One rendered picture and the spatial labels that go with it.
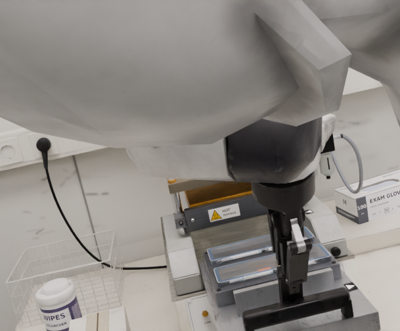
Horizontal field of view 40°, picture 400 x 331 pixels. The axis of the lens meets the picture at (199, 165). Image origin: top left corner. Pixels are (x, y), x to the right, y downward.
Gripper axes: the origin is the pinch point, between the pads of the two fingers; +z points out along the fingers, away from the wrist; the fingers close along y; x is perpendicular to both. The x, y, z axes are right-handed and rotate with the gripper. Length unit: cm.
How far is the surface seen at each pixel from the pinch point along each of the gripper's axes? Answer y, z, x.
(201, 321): -15.0, 20.9, -12.8
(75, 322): -32, 32, -39
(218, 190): -38.6, 11.0, -3.4
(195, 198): -36.6, 10.2, -8.5
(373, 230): -48, 43, 36
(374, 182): -66, 42, 44
